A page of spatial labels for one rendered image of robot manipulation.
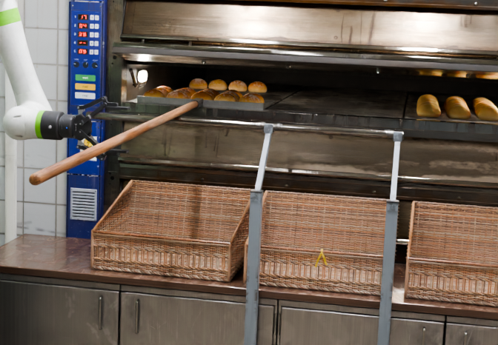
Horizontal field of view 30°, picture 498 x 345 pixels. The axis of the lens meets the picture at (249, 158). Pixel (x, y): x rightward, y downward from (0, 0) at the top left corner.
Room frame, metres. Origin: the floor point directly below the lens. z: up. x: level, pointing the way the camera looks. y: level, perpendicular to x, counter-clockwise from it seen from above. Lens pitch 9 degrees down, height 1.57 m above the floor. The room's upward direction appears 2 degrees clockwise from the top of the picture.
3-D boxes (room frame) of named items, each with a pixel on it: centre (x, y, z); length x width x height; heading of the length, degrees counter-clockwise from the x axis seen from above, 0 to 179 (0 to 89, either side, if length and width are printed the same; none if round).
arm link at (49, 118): (2.93, 0.62, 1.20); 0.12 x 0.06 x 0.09; 171
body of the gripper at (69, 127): (2.92, 0.55, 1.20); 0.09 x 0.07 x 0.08; 81
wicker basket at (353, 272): (3.53, -0.31, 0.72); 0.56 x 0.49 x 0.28; 81
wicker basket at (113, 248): (3.64, 0.28, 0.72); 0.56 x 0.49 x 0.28; 79
